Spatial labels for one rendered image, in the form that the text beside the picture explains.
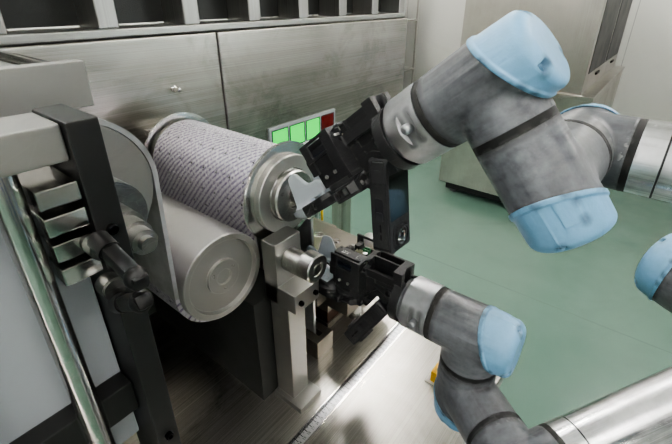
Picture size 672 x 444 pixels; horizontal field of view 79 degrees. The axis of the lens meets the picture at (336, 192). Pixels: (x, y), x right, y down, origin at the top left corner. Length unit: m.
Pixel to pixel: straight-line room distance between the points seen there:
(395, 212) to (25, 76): 0.34
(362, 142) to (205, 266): 0.25
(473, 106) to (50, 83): 0.32
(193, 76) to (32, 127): 0.60
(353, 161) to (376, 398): 0.44
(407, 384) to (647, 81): 4.41
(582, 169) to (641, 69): 4.54
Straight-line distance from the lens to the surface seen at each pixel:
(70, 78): 0.38
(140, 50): 0.80
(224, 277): 0.56
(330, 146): 0.45
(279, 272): 0.58
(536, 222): 0.37
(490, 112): 0.35
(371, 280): 0.61
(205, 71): 0.87
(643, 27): 4.88
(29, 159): 0.27
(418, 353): 0.83
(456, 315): 0.56
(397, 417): 0.74
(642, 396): 0.63
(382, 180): 0.44
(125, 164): 0.44
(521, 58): 0.34
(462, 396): 0.61
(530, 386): 2.10
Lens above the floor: 1.50
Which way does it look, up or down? 26 degrees down
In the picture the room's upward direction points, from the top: straight up
